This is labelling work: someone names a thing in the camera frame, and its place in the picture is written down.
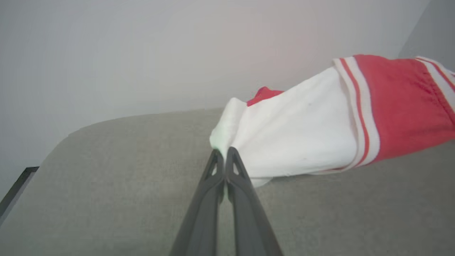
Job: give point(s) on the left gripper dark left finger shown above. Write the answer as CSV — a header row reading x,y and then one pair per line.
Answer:
x,y
202,220

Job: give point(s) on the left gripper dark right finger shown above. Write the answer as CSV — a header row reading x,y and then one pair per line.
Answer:
x,y
249,220

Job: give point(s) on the red white basketball jersey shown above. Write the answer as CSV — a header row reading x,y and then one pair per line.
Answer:
x,y
302,131

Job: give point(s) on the grey fabric sofa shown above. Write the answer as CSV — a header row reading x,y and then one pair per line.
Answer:
x,y
106,185

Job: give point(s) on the black baseboard strip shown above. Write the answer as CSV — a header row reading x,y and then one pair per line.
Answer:
x,y
17,188

